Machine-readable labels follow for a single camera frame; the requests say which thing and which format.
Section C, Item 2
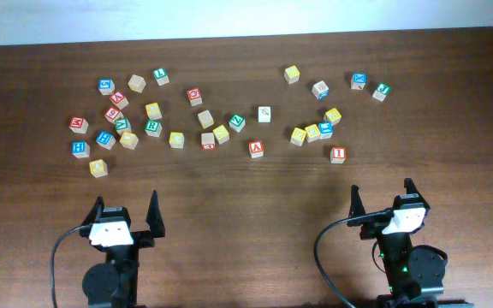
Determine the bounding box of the yellow G block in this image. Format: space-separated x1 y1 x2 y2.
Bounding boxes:
305 124 321 143

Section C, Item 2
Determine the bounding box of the green R block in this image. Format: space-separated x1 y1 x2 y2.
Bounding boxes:
145 120 162 138

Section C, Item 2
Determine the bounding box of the yellow S block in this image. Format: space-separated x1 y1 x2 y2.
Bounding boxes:
290 127 306 146

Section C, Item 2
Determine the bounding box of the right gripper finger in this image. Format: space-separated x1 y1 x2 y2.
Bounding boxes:
404 178 419 194
348 185 365 218

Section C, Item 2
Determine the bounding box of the red a block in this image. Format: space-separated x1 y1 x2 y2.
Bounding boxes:
110 91 129 110
248 140 264 158

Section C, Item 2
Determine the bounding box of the blue S block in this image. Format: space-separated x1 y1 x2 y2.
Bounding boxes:
98 79 115 96

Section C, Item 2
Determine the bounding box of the wooden block blue D side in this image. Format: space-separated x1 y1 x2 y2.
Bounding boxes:
312 80 330 100

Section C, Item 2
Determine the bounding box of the green Z block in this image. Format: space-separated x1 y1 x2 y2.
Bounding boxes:
229 114 246 133

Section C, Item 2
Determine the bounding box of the yellow block bottom left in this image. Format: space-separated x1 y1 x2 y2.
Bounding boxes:
89 159 109 178

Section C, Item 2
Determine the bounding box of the yellow block upper left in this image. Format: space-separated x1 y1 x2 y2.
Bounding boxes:
146 103 162 121

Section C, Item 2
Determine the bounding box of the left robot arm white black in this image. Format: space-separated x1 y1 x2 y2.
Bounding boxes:
80 192 165 308

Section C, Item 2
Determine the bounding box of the blue H block tilted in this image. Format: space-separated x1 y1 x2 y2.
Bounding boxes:
96 131 116 150

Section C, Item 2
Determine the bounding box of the red I block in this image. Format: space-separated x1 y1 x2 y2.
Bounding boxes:
330 147 347 163

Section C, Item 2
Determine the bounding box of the blue H block far-left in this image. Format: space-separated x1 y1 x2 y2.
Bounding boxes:
72 141 90 158

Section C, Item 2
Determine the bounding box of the blue X block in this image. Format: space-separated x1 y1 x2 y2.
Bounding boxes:
350 73 366 91

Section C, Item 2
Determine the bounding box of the white wooden block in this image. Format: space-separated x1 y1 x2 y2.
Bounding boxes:
258 106 271 123

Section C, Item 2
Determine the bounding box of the green J block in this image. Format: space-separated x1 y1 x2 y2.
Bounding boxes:
372 83 391 102

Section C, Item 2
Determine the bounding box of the green T block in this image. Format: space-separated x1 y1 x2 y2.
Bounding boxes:
153 68 169 86

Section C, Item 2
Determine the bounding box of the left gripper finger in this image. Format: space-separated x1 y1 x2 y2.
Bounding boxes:
146 190 165 238
81 196 104 226

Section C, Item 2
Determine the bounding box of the red Q block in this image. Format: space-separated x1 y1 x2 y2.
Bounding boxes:
187 88 203 106

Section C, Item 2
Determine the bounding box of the plain wooden block top-left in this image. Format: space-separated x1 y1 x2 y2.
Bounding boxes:
128 74 146 93

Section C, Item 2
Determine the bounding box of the yellow K block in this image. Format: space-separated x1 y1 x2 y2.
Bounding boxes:
324 108 342 126

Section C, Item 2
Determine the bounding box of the yellow block beside H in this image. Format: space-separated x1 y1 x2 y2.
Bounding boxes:
120 132 139 150

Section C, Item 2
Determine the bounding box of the wooden block centre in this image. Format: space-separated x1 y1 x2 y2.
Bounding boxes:
198 110 214 129

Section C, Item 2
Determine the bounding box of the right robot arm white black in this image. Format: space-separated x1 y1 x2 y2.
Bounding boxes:
347 178 448 307

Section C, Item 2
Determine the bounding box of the yellow block centre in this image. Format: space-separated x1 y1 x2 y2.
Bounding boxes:
212 125 229 145

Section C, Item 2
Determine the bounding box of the yellow block top right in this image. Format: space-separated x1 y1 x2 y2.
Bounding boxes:
284 65 300 84

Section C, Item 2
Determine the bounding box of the red 6 block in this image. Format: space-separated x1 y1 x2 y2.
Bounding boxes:
104 107 124 124

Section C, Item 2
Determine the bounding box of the yellow C block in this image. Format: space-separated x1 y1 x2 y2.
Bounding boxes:
169 132 185 149

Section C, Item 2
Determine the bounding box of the wooden block red side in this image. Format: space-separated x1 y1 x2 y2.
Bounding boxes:
201 133 216 150

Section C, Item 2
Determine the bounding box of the green W block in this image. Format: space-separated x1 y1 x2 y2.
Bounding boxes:
115 118 132 135

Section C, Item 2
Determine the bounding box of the red M block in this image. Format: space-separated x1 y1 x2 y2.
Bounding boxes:
68 116 89 134

